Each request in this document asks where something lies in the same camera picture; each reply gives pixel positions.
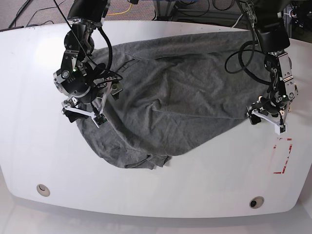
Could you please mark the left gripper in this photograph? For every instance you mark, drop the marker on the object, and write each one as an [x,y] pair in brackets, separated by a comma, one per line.
[274,112]

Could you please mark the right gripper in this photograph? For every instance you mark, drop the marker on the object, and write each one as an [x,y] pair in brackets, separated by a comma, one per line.
[93,102]

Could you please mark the grey t-shirt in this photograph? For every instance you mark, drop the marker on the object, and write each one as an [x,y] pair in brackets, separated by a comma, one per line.
[178,93]

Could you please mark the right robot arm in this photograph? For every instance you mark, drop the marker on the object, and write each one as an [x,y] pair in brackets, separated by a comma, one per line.
[86,83]

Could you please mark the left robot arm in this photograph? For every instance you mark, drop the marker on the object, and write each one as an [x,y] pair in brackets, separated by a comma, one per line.
[265,19]

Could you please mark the red tape rectangle marking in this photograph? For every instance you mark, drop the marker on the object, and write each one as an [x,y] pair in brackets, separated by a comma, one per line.
[281,154]

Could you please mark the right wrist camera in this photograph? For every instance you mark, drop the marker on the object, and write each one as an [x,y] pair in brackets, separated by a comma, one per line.
[99,120]

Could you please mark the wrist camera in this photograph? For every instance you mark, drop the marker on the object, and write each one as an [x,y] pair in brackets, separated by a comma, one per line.
[99,120]
[280,129]

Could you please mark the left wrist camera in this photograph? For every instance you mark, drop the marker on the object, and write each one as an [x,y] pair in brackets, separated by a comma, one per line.
[280,129]

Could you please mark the right table cable grommet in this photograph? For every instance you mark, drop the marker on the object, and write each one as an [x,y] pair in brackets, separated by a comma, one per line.
[256,202]

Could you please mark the table cable grommet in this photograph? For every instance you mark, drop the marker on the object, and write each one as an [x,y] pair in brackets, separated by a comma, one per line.
[43,190]
[256,202]

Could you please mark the left table cable grommet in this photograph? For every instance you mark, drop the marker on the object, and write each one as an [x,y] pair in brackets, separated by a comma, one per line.
[43,190]

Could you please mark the aluminium frame stand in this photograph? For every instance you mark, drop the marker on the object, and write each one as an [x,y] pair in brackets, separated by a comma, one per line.
[163,9]

